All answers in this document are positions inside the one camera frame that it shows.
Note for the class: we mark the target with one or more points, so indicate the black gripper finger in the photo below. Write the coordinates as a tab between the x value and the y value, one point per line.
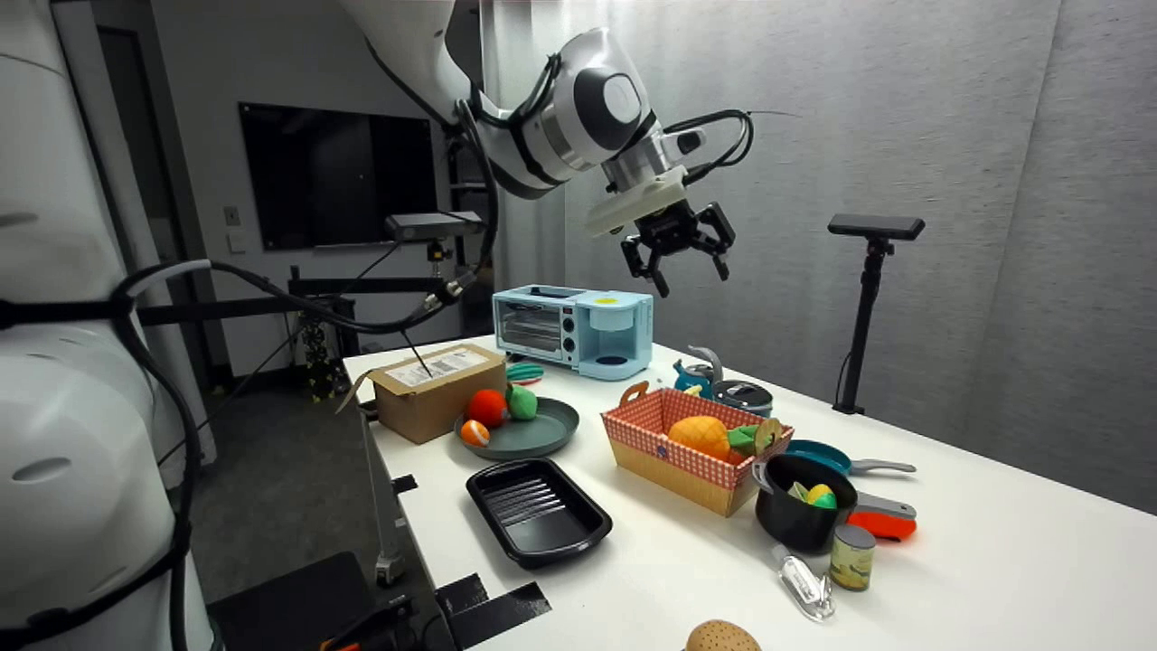
639	254
723	238

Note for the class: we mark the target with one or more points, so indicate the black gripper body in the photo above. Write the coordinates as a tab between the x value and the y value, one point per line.
675	227

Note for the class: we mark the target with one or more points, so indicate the orange pineapple plushy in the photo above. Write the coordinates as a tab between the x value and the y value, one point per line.
700	435

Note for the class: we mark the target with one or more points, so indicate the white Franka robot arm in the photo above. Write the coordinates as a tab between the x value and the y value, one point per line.
567	121

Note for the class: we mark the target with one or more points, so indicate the brown labelled cardboard box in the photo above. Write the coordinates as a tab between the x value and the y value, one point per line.
422	414

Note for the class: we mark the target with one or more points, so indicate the black toy pot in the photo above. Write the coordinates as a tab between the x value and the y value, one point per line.
798	531

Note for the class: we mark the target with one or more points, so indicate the light blue toy oven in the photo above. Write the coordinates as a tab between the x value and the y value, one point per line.
574	332

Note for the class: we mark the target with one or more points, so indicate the teal toy kettle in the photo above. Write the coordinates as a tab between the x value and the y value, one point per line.
700	377

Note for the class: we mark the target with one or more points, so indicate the small teal toy dish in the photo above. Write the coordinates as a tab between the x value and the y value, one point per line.
526	369

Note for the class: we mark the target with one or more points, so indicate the dark shelf rack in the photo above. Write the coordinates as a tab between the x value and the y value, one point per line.
474	310

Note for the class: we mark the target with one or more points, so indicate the green toy fruit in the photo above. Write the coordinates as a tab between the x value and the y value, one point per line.
522	403

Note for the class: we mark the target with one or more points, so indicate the dark green plate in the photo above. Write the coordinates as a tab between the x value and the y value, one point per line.
543	435

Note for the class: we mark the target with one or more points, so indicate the red toy tomato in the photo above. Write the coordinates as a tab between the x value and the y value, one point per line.
487	407

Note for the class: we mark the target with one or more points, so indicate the small orange toy fruit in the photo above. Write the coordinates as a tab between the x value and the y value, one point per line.
474	435

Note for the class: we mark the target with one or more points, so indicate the yellow green toy food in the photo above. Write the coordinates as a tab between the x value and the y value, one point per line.
820	495

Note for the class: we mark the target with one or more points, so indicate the black plastic tray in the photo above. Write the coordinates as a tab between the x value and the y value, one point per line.
537	511

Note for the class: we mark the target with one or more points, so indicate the orange toy utensil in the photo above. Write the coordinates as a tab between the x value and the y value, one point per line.
888	527

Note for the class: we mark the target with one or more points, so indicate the green toy can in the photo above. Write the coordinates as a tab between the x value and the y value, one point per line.
852	561

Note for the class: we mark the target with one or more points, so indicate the clear plastic labelled tag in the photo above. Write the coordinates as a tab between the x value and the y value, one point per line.
805	584

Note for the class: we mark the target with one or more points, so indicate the black mounting plate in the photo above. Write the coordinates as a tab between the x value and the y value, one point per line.
462	591
499	614

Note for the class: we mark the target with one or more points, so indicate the toy hamburger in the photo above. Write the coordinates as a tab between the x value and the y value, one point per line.
720	638

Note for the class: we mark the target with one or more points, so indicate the black stereo camera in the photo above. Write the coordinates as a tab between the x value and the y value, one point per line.
875	227

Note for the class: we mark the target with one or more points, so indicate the black camera stand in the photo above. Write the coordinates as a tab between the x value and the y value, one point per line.
863	329

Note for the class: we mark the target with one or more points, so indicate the grey stereo camera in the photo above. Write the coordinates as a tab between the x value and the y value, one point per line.
436	221

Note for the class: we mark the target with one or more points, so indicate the black metal rail frame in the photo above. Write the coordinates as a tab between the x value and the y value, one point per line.
362	286

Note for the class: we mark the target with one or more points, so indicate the black wall monitor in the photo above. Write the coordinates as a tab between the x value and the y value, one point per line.
327	177

